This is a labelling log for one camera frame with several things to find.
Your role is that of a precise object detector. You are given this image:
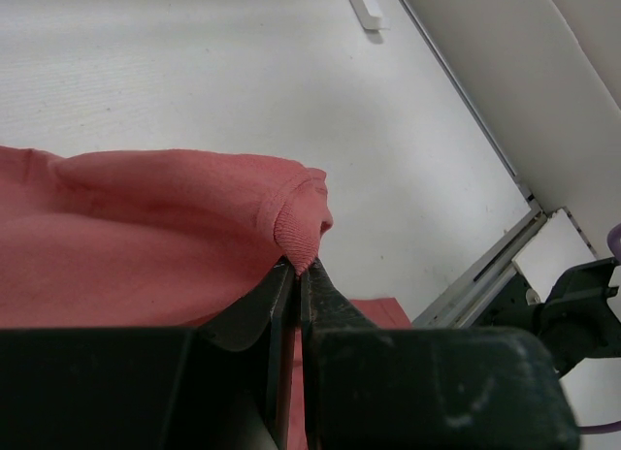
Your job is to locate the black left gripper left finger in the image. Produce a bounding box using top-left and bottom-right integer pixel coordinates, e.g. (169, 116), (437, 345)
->
(1, 264), (296, 449)

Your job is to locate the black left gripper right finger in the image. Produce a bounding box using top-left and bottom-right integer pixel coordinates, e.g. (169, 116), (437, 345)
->
(300, 262), (580, 449)

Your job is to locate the red t shirt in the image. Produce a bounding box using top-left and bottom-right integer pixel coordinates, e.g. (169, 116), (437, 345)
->
(1, 147), (408, 449)

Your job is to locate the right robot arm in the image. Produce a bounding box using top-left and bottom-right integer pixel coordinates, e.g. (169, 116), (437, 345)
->
(509, 258), (620, 377)

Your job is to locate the white clothes rack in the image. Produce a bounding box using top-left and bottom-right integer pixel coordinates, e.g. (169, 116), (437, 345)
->
(349, 0), (390, 32)

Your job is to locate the aluminium front rail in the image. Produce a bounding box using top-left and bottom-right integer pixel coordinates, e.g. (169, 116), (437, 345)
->
(411, 202), (599, 329)

